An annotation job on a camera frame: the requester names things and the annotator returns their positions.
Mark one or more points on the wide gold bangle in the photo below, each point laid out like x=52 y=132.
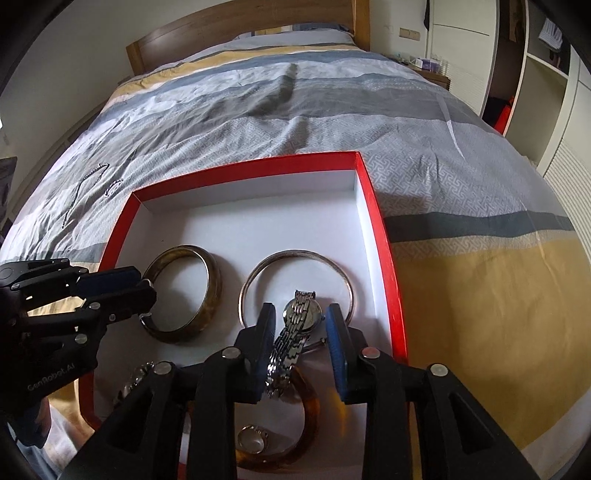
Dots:
x=213 y=286

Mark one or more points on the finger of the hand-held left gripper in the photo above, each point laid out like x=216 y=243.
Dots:
x=113 y=279
x=129 y=302

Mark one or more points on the wooden bed headboard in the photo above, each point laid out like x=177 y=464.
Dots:
x=231 y=27

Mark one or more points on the purple box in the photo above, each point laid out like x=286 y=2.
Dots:
x=429 y=63

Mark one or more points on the red cardboard box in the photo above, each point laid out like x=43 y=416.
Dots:
x=277 y=221

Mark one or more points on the striped folded cloth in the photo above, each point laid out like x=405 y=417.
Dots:
x=550 y=32

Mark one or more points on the white wardrobe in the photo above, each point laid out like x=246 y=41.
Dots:
x=466 y=46

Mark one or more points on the thin gold bangle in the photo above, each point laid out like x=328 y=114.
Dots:
x=295 y=254

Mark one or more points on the amber resin bangle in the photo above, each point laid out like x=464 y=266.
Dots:
x=311 y=415

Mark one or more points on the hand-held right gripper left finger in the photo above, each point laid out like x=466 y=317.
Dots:
x=265 y=341

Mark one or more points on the silver wristwatch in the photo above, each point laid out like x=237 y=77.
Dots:
x=300 y=314

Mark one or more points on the wooden nightstand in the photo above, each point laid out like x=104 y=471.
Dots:
x=434 y=78

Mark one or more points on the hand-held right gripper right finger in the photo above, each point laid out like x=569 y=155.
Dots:
x=337 y=350

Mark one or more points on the red object in wardrobe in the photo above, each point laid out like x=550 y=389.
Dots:
x=504 y=115

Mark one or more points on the wall switch plate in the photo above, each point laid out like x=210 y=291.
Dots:
x=410 y=33

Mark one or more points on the striped pillow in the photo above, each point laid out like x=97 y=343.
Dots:
x=300 y=31

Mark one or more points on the striped duvet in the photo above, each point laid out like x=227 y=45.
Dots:
x=323 y=106

